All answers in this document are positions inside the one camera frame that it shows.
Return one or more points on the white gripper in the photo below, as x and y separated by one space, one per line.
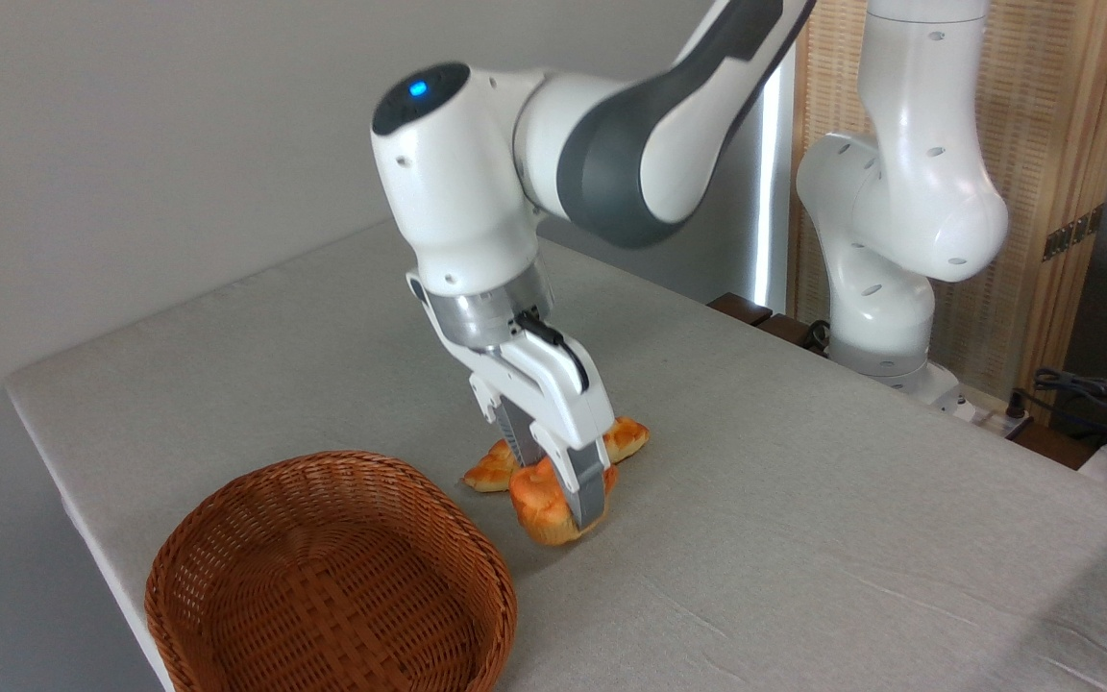
553 384

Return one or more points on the round muffin-shaped bread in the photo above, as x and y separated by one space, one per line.
539 505

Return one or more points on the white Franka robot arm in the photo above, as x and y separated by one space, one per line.
457 173

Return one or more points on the long braided bread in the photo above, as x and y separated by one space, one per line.
488 473

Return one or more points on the brown wicker basket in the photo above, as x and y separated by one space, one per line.
323 577

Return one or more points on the dark brown wooden block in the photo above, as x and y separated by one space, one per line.
741 308

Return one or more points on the grey tablecloth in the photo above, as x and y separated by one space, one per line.
803 538

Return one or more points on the white vertical light strip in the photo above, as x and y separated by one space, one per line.
776 192

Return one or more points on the white power strip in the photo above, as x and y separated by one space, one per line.
996 418

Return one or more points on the dark metal screen hinge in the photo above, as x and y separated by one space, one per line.
1072 233

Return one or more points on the wooden folding screen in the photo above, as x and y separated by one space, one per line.
1024 115

